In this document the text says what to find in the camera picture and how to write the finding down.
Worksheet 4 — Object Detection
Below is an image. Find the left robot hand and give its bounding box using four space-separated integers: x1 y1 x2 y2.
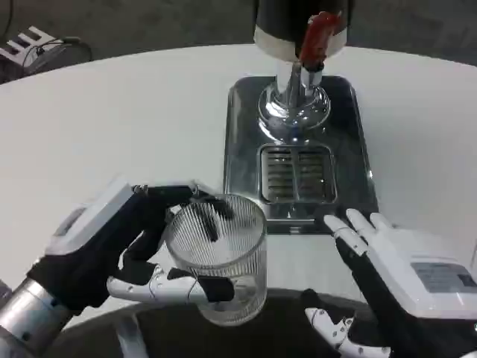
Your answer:
26 176 236 312

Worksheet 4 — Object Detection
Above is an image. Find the clear ribbed glass cup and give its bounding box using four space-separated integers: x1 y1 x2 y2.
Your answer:
162 192 268 327

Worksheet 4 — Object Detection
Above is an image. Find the white slotted box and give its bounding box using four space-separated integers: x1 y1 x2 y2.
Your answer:
0 25 64 68

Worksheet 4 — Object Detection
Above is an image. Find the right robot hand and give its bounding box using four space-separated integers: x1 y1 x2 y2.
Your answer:
300 208 477 358

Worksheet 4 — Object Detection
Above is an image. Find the dark robot torso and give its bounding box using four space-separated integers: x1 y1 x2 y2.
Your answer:
55 286 373 358

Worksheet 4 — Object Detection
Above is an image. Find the black cable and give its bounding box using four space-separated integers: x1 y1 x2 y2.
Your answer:
22 36 93 70

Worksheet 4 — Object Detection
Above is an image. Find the red dispenser tap handle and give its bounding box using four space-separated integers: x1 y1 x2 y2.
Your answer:
300 10 343 65

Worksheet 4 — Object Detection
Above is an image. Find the black and white drink dispenser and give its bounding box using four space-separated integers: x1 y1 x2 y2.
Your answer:
253 0 349 143

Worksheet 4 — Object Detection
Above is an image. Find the steel drip tray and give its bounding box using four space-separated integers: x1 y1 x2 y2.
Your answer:
222 75 379 235

